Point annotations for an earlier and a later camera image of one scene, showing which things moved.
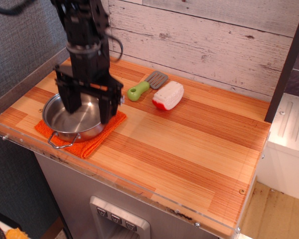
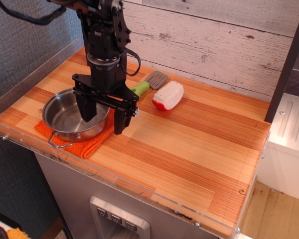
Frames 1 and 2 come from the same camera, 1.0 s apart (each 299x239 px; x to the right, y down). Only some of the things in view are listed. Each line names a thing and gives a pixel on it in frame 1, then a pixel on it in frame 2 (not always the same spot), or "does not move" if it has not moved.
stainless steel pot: [84, 122] does not move
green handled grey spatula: [154, 81] does not move
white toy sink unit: [284, 163] does not move
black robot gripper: [89, 65] → [107, 84]
